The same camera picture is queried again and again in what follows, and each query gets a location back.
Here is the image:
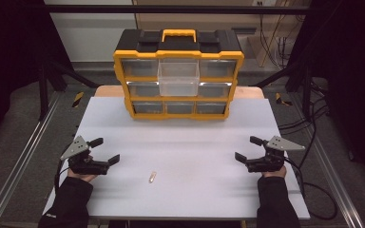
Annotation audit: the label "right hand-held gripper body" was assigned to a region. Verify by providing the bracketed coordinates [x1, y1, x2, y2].
[244, 135, 307, 174]

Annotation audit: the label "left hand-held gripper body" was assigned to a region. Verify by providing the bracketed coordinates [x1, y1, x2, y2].
[60, 135, 111, 176]

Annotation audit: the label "clear plastic drawer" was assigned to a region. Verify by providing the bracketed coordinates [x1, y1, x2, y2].
[157, 59, 202, 98]

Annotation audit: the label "person's left hand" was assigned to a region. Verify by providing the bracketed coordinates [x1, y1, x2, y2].
[67, 154, 98, 183]

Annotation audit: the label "person's right hand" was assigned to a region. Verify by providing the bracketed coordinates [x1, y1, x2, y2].
[261, 164, 288, 180]

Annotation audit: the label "yellow black hazard tape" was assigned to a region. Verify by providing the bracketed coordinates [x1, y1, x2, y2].
[275, 92, 295, 107]
[71, 91, 86, 108]

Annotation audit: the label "white foam mat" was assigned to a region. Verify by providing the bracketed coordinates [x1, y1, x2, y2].
[42, 96, 311, 221]

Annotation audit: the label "black metal stand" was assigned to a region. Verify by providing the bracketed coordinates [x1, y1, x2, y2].
[252, 59, 314, 122]
[37, 59, 102, 122]

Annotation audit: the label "black curtain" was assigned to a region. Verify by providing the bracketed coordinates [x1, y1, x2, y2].
[0, 0, 74, 151]
[289, 0, 365, 194]

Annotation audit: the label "yellow and black organizer cabinet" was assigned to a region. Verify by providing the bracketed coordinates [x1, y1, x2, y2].
[112, 28, 245, 122]

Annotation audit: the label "black metal crossbar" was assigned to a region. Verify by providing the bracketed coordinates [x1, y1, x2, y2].
[43, 4, 326, 16]

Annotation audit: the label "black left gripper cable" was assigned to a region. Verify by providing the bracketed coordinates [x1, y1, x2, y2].
[53, 159, 71, 192]

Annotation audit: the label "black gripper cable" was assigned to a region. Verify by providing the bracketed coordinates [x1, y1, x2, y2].
[283, 156, 339, 221]
[53, 159, 71, 192]

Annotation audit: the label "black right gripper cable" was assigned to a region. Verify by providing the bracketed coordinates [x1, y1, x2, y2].
[283, 156, 339, 221]

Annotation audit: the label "black floor cables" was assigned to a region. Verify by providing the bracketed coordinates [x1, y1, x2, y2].
[278, 79, 331, 170]

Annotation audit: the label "aluminium rail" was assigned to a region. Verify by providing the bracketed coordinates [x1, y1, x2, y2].
[309, 134, 365, 228]
[0, 93, 62, 228]

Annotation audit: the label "bundle of hanging cables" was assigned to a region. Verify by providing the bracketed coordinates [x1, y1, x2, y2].
[257, 2, 300, 69]

